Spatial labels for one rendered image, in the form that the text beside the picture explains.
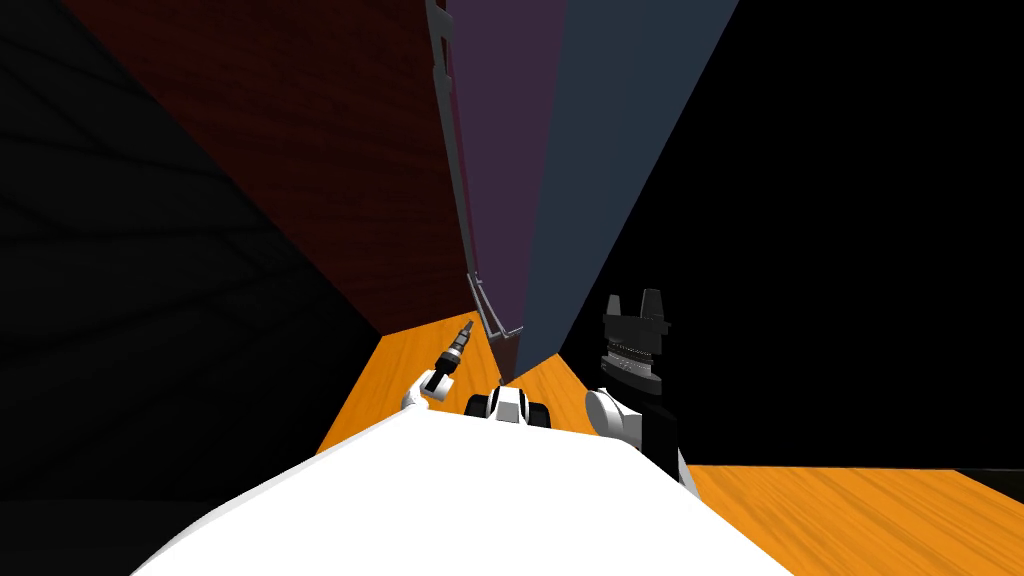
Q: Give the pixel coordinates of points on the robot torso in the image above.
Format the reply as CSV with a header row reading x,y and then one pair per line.
x,y
480,504

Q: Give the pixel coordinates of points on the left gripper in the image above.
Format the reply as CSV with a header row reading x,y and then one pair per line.
x,y
464,334

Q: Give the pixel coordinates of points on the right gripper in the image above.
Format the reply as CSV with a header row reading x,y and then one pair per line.
x,y
636,332

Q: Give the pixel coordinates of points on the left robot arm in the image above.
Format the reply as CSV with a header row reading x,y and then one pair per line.
x,y
436,382

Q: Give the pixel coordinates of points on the dark red wooden door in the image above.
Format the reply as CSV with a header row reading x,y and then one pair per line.
x,y
320,144

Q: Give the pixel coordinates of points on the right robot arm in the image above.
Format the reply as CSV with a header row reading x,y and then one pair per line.
x,y
636,400

